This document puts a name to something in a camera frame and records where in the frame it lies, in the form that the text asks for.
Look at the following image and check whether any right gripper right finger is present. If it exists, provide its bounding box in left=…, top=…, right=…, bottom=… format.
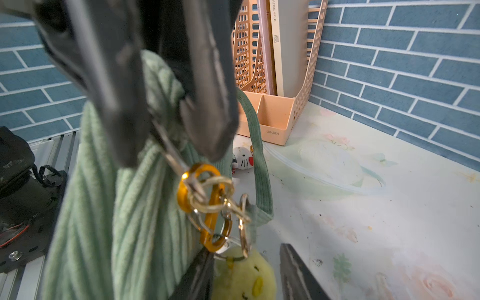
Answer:
left=279, top=243, right=330, bottom=300

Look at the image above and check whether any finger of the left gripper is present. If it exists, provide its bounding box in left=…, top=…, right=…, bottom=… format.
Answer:
left=33, top=1, right=150, bottom=168
left=161, top=1, right=242, bottom=162

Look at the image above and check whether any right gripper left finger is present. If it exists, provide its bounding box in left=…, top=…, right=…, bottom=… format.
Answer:
left=169, top=247, right=215, bottom=300

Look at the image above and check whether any yellow chick plush charm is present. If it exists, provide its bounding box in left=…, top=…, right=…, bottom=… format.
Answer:
left=211, top=248, right=277, bottom=300

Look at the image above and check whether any green corduroy shoulder bag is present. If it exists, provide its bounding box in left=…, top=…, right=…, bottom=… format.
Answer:
left=41, top=50, right=274, bottom=300

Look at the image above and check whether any amber gold carabiner clip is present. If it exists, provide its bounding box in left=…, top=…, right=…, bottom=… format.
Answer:
left=177, top=163, right=235, bottom=253

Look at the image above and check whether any red white kitty charm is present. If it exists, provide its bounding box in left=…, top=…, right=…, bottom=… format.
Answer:
left=232, top=146, right=254, bottom=175

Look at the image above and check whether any pink file folder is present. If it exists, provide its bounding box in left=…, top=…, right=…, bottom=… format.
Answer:
left=257, top=0, right=276, bottom=95

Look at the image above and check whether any beige file folder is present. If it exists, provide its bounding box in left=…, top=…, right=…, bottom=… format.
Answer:
left=269, top=0, right=309, bottom=98

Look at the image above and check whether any peach plastic file organizer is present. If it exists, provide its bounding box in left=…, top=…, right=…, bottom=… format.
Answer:
left=231, top=1, right=328, bottom=145

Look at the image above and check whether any floral table mat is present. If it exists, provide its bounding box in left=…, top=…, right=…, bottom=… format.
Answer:
left=256, top=103, right=480, bottom=300

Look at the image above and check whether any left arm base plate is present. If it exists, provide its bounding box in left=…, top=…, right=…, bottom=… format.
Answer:
left=1, top=126, right=68, bottom=273

